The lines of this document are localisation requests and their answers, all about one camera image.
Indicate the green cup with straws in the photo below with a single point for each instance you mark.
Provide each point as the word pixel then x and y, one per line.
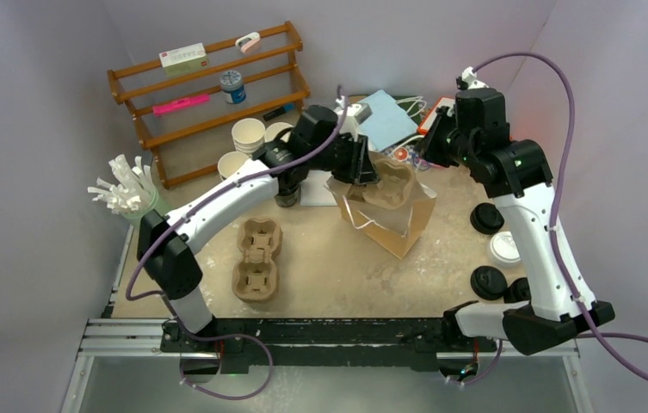
pixel 133 194

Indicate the kraft brown paper bag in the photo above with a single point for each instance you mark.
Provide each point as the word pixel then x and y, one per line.
pixel 395 230

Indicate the light blue paper bag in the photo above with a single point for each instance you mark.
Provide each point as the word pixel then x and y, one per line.
pixel 388 122

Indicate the blue white jar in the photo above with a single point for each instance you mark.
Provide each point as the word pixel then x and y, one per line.
pixel 232 85

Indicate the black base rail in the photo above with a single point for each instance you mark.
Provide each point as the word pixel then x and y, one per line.
pixel 422 344

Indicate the brown pulp cup carrier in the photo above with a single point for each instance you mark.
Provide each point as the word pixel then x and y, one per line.
pixel 255 277

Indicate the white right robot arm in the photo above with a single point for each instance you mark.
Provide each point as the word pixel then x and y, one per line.
pixel 517 179

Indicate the white coffee cup lid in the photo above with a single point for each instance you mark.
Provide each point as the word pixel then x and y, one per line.
pixel 503 251

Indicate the pink white small device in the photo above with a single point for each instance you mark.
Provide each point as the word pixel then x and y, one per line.
pixel 249 43

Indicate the black paper cup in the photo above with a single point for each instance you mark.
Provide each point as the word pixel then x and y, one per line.
pixel 287 198

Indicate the black blue marker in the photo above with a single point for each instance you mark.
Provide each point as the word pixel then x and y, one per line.
pixel 278 112

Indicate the checkered blue white bag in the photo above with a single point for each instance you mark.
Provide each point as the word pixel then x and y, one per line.
pixel 407 154

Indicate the white green box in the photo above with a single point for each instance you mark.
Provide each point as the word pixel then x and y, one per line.
pixel 184 60

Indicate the pink highlighter marker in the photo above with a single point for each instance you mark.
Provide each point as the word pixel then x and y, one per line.
pixel 179 104

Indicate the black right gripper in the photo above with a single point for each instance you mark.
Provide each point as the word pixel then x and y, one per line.
pixel 429 148

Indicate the white paper cup stack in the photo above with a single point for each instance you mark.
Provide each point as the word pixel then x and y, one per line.
pixel 248 135

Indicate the orange paper bag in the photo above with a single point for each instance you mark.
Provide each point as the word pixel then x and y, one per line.
pixel 426 123

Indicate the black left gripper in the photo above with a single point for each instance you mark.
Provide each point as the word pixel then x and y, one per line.
pixel 361 170

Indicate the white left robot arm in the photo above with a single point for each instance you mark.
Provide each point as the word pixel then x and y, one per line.
pixel 322 139

